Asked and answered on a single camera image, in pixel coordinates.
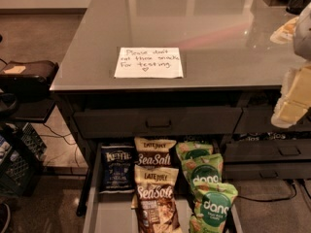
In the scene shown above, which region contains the late july seasalt bag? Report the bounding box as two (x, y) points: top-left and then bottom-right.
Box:
(134, 137), (176, 169)
(134, 165), (183, 233)

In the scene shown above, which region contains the white handwritten paper note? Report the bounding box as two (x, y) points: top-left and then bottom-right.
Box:
(114, 48), (184, 79)

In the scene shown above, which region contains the closed dark top drawer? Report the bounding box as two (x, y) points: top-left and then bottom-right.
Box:
(74, 107), (242, 139)

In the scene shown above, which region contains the blue Kettle chip bag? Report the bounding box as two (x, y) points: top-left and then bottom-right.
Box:
(100, 144), (134, 193)

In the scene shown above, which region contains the rear Late July SeaSalt bag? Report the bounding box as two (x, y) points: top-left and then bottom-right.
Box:
(134, 137), (176, 169)

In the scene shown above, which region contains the black chair with armrest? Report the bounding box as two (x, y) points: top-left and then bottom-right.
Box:
(0, 60), (58, 122)

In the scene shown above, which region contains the right dark drawer stack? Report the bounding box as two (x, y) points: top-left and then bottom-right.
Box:
(223, 106), (311, 180)

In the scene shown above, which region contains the rear green Dang bag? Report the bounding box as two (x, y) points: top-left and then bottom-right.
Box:
(176, 141), (214, 160)

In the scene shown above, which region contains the front green Dang bag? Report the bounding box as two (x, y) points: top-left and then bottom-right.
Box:
(190, 182), (238, 233)

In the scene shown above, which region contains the green dang bag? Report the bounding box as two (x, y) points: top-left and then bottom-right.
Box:
(181, 153), (224, 187)
(190, 182), (238, 233)
(176, 141), (214, 160)

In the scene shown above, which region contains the black floor cable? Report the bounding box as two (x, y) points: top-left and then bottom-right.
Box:
(237, 179), (311, 203)

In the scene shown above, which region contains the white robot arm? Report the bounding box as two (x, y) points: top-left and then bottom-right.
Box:
(270, 4), (311, 128)

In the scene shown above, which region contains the black plastic crate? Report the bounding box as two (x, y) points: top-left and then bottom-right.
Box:
(0, 123), (47, 196)

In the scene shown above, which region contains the open grey middle drawer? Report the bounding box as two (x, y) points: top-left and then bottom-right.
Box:
(83, 145), (246, 233)

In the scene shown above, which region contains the grey cabinet counter unit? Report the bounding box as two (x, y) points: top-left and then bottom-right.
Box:
(49, 0), (311, 218)

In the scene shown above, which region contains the middle green Dang bag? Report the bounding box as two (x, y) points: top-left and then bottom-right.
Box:
(181, 153), (224, 187)

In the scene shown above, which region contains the front Late July SeaSalt bag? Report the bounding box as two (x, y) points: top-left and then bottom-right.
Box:
(134, 165), (183, 233)

